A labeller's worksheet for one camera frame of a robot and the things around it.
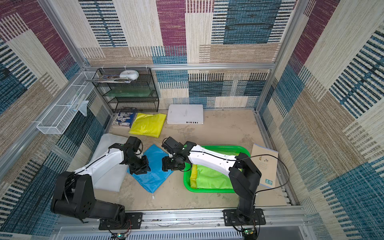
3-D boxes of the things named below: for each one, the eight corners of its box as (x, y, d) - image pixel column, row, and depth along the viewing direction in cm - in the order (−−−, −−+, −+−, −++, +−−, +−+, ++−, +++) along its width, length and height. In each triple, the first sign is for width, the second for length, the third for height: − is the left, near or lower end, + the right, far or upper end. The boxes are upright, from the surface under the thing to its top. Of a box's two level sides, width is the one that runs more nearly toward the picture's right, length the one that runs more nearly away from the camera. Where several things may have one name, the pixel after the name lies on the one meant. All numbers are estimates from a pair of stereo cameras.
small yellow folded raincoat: (130, 135, 108) (128, 132, 106) (139, 114, 120) (138, 112, 118) (159, 137, 106) (159, 135, 104) (166, 116, 119) (165, 114, 117)
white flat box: (167, 123, 115) (166, 120, 111) (169, 108, 125) (168, 104, 122) (203, 123, 114) (203, 119, 111) (202, 107, 125) (202, 103, 122)
